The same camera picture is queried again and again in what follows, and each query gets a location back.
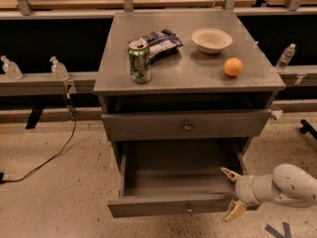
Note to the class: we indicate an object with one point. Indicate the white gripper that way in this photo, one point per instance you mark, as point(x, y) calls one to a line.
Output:
point(244, 189)

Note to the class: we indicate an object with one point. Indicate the grey drawer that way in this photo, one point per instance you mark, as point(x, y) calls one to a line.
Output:
point(176, 177)
point(184, 124)

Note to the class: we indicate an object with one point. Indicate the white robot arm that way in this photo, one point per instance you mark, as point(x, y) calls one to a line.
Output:
point(287, 185)

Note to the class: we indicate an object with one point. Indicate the grey wooden drawer cabinet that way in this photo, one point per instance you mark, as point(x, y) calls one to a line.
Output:
point(187, 79)

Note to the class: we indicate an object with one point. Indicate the grey top drawer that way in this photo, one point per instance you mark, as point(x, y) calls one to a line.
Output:
point(184, 124)

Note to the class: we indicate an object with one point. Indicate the black chair base leg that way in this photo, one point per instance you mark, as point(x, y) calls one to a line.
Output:
point(307, 128)

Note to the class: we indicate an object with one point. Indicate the orange fruit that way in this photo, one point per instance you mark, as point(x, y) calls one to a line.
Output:
point(233, 66)

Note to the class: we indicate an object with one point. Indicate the clear water bottle right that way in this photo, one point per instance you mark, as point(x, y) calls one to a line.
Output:
point(285, 58)

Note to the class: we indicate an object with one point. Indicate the white paper bowl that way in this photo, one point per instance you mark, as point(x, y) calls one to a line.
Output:
point(211, 41)

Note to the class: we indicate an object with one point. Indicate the blue white chip bag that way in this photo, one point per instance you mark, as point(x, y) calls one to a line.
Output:
point(161, 43)

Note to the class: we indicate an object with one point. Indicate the green soda can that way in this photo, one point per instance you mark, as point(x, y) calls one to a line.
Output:
point(139, 55)

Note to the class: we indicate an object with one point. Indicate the clear bottle on ledge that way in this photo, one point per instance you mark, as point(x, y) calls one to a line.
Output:
point(59, 70)

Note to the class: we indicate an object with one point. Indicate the clear bottle far left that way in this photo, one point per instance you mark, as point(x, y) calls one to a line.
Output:
point(11, 68)

